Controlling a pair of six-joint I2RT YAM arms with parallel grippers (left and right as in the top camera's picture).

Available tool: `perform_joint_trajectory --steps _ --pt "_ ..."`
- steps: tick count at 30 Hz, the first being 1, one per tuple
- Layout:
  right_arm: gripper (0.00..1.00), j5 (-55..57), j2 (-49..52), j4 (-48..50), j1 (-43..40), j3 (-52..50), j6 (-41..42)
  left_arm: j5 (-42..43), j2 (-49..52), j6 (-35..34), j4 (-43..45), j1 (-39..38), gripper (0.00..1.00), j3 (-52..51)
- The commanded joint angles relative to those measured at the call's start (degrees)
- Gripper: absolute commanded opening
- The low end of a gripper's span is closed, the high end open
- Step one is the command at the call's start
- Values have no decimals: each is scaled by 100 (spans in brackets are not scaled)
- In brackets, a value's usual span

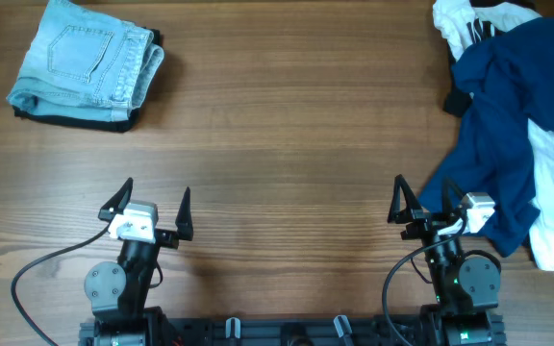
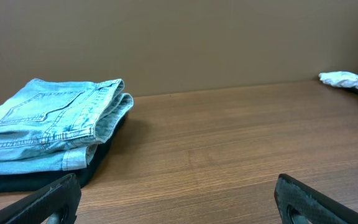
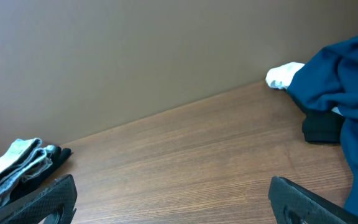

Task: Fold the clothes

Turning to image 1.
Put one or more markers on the folded light blue jeans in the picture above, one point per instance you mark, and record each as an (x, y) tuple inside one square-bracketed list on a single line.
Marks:
[(86, 65)]

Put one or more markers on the dark blue t-shirt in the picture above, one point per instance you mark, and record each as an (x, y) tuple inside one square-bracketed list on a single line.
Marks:
[(510, 81)]

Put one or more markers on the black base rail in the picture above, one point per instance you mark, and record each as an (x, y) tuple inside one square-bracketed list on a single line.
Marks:
[(340, 330)]

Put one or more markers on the white jersey with black lettering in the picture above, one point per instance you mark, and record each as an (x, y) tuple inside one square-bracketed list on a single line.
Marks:
[(541, 234)]

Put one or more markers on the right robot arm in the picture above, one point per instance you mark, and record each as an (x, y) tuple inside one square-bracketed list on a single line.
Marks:
[(466, 284)]

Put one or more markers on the folded black garment under jeans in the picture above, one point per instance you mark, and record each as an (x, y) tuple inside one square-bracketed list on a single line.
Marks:
[(121, 126)]

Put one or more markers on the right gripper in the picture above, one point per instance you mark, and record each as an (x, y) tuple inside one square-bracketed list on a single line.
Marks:
[(426, 222)]

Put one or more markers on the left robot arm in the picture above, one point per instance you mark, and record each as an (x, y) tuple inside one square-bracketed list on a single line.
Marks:
[(118, 289)]

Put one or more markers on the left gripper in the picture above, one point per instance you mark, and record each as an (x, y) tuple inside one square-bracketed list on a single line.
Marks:
[(167, 240)]

